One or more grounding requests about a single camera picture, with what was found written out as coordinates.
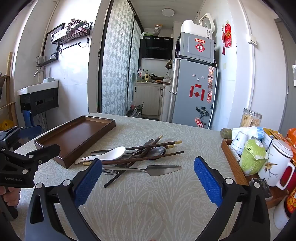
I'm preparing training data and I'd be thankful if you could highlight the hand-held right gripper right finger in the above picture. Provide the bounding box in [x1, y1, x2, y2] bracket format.
[194, 156, 270, 241]

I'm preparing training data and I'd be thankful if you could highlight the dark wooden tray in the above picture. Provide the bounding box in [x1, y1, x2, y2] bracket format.
[34, 115, 116, 169]

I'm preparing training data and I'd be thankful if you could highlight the grey door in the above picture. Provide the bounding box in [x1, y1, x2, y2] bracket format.
[275, 18, 296, 96]

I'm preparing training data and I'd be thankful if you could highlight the black wire wall rack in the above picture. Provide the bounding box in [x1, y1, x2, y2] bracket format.
[51, 20, 93, 45]

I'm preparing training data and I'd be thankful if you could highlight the group of condiment bottles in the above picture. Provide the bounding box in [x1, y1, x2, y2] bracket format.
[136, 67, 151, 82]

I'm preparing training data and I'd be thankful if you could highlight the person's left hand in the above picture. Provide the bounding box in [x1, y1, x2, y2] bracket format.
[3, 187, 23, 207]

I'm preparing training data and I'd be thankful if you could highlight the metal faucet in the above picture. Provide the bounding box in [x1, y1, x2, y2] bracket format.
[34, 67, 46, 83]

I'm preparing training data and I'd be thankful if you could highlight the blue white packet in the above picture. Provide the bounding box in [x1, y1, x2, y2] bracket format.
[248, 126, 265, 142]

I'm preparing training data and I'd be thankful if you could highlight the patterned sliding door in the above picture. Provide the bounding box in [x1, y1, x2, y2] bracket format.
[98, 0, 142, 116]

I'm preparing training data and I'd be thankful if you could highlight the white lidded bird mug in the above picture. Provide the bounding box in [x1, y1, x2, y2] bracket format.
[258, 139, 296, 191]

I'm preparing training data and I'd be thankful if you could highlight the cabbage shaped green cup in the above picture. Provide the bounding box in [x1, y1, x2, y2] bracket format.
[239, 138, 269, 176]

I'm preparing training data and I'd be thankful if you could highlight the small white cup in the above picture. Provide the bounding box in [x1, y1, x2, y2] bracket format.
[231, 131, 249, 155]

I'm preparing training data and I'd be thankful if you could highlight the grey microwave oven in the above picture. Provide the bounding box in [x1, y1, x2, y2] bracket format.
[175, 32, 215, 65]

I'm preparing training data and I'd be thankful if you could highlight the white round dial appliance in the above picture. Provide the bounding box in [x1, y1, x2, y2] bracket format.
[199, 13, 216, 31]

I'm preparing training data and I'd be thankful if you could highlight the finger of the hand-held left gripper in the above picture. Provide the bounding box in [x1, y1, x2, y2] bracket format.
[14, 144, 61, 168]
[0, 125, 42, 150]

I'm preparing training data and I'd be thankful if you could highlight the black range hood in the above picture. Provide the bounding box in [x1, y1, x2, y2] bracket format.
[139, 36, 174, 60]

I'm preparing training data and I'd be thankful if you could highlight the potato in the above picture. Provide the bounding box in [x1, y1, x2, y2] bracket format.
[220, 128, 233, 140]

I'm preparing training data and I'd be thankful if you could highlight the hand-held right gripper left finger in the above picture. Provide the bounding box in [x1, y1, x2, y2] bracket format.
[24, 159, 103, 241]

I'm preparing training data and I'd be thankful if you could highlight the white plastic canister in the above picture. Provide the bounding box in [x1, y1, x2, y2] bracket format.
[181, 20, 213, 39]

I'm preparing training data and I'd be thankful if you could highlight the white sink with black cabinet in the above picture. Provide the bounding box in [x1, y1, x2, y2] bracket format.
[17, 80, 60, 117]

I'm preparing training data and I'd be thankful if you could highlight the yellow plastic bag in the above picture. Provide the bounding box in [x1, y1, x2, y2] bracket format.
[0, 119, 15, 131]

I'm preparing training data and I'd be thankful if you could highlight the orange snack packet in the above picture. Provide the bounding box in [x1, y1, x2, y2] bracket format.
[285, 128, 296, 164]

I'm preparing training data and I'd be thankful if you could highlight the pair of shoes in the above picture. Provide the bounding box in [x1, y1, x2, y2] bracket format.
[128, 101, 144, 118]

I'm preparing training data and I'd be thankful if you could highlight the grey refrigerator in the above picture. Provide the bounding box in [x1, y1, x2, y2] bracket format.
[169, 58, 220, 129]

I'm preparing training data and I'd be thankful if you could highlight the red hanging decoration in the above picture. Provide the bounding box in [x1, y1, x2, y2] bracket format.
[221, 23, 232, 55]

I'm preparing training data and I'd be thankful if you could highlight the metal wall shelf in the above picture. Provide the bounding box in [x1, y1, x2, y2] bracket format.
[36, 55, 59, 68]

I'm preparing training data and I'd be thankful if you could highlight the red label jar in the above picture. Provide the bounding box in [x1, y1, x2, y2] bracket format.
[284, 192, 296, 219]

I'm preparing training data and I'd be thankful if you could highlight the bamboo rack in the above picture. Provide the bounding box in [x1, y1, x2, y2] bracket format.
[0, 52, 18, 127]

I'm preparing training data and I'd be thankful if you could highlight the white kitchen cabinet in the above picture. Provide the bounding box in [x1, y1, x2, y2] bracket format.
[134, 82, 172, 117]

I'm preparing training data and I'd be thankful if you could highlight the light wooden tray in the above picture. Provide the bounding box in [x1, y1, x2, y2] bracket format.
[221, 138, 289, 209]

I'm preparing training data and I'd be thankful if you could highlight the clear plastic jar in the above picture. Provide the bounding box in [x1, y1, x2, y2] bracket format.
[240, 108, 263, 128]

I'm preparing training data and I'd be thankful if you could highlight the small black box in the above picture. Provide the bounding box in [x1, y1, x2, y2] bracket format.
[249, 178, 274, 200]

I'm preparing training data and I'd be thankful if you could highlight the metal spoon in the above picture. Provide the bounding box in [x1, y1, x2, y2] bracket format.
[120, 147, 167, 163]

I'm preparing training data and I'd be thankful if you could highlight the black framed mirror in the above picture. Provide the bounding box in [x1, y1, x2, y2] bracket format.
[43, 22, 66, 63]

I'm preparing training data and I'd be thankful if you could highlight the white ceramic spoon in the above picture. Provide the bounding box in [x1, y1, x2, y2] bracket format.
[74, 146, 126, 165]

